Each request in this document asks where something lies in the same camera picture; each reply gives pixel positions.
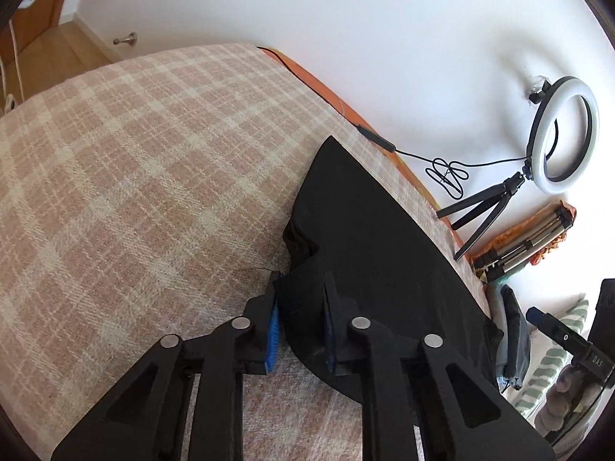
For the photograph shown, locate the grey folded clothes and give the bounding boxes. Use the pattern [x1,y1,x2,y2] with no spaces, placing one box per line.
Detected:
[495,284,531,391]

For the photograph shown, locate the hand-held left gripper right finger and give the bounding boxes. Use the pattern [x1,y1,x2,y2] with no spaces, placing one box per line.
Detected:
[323,273,557,461]

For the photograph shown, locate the orange mattress sheet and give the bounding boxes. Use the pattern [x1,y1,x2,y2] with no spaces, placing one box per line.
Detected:
[257,46,455,231]

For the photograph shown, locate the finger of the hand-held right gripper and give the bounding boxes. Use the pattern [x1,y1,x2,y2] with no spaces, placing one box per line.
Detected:
[525,306,591,349]

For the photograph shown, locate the wooden door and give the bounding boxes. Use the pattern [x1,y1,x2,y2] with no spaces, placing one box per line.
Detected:
[0,0,80,56]

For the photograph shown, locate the orange patterned cloth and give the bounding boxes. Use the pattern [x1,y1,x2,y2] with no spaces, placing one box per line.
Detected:
[468,202,577,282]

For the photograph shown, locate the person's right hand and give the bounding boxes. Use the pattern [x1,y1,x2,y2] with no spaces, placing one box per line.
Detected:
[534,364,594,435]

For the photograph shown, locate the white cable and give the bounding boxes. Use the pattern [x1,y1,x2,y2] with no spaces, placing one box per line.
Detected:
[0,22,26,103]

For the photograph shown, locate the ring light on black tripod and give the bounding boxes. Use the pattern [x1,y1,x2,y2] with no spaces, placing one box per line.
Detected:
[435,75,601,261]

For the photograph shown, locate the green striped pillow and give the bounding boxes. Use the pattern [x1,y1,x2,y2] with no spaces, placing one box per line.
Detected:
[508,298,593,418]

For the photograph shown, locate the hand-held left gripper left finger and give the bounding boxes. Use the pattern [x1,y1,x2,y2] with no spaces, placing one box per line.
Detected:
[50,273,285,461]

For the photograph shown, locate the pink plaid blanket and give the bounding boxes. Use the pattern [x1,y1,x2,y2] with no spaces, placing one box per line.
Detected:
[0,42,491,461]

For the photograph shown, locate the folded silver tripod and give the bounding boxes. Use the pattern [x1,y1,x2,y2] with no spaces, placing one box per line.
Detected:
[473,204,576,283]

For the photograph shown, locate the black ring light cable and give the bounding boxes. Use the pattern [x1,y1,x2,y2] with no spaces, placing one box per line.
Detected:
[256,46,532,199]

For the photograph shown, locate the black pants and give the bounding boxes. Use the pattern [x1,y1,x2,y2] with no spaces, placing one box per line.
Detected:
[280,135,504,403]

